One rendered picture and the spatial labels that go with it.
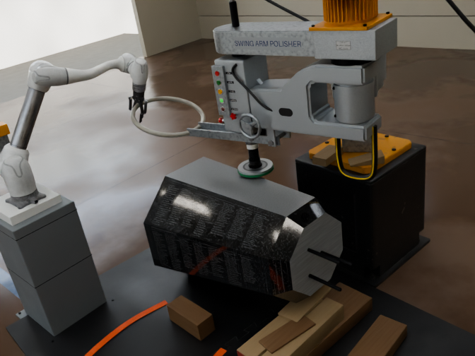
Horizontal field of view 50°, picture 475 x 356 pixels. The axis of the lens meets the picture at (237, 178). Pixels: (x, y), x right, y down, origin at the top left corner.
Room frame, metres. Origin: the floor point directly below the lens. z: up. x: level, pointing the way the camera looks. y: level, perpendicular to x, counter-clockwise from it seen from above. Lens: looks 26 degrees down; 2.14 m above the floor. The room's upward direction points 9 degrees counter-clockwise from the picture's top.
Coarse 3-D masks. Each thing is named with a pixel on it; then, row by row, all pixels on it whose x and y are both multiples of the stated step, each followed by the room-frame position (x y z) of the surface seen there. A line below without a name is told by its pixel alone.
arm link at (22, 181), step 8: (8, 160) 2.77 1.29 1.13; (16, 160) 2.76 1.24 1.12; (24, 160) 2.80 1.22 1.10; (8, 168) 2.73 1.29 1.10; (16, 168) 2.74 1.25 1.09; (24, 168) 2.76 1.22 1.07; (8, 176) 2.72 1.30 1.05; (16, 176) 2.72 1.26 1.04; (24, 176) 2.74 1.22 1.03; (32, 176) 2.79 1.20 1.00; (8, 184) 2.72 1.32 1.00; (16, 184) 2.71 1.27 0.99; (24, 184) 2.73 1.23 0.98; (32, 184) 2.76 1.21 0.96; (16, 192) 2.71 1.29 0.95; (24, 192) 2.72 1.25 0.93; (32, 192) 2.75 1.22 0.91
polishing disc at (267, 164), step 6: (246, 162) 2.83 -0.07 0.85; (264, 162) 2.79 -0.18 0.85; (270, 162) 2.78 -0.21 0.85; (240, 168) 2.76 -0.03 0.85; (246, 168) 2.75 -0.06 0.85; (258, 168) 2.72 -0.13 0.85; (264, 168) 2.71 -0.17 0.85; (270, 168) 2.70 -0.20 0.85; (246, 174) 2.69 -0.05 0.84; (252, 174) 2.67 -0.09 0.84
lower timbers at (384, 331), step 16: (352, 288) 2.41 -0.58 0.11; (352, 304) 2.27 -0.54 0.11; (368, 304) 2.28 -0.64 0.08; (352, 320) 2.19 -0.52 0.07; (384, 320) 2.13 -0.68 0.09; (336, 336) 2.10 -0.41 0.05; (368, 336) 2.03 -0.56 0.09; (384, 336) 2.01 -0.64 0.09; (400, 336) 2.01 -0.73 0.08; (320, 352) 2.01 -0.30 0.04; (352, 352) 1.93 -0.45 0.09; (368, 352) 1.92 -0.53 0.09; (384, 352) 1.90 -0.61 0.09
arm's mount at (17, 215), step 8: (40, 184) 2.98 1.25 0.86; (40, 192) 2.86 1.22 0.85; (48, 192) 2.85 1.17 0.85; (0, 200) 2.82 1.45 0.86; (40, 200) 2.76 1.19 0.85; (48, 200) 2.75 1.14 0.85; (56, 200) 2.78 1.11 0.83; (0, 208) 2.71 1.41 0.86; (8, 208) 2.70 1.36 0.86; (16, 208) 2.68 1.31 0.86; (24, 208) 2.67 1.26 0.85; (32, 208) 2.67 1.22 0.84; (40, 208) 2.71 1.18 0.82; (0, 216) 2.69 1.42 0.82; (8, 216) 2.60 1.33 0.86; (16, 216) 2.61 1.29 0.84; (24, 216) 2.64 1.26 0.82
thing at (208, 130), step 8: (208, 128) 3.05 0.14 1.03; (216, 128) 3.01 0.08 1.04; (224, 128) 2.96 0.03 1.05; (200, 136) 2.95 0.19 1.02; (208, 136) 2.91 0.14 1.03; (216, 136) 2.86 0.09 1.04; (224, 136) 2.82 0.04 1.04; (232, 136) 2.79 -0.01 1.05; (240, 136) 2.74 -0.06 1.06; (264, 136) 2.63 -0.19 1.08; (280, 136) 2.63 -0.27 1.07; (288, 136) 2.66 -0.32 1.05; (272, 144) 2.56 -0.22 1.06; (280, 144) 2.58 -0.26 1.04
